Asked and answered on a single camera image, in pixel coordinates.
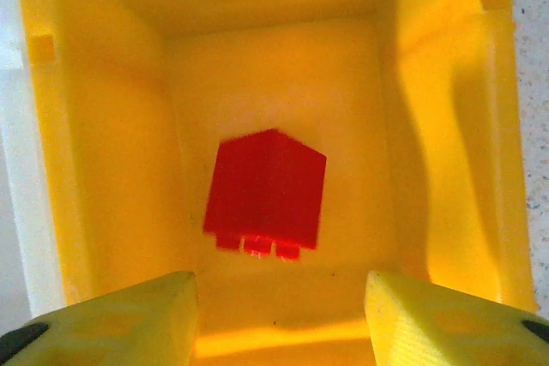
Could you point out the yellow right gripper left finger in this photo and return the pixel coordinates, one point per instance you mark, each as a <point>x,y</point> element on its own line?
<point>128,323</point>

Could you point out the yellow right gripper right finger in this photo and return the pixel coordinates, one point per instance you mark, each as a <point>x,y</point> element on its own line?
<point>437,327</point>

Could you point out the red lego brick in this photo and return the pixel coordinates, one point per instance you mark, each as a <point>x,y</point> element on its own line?
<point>266,190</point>

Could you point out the yellow plastic bin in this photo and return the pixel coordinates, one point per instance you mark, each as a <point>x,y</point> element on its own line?
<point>107,126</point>

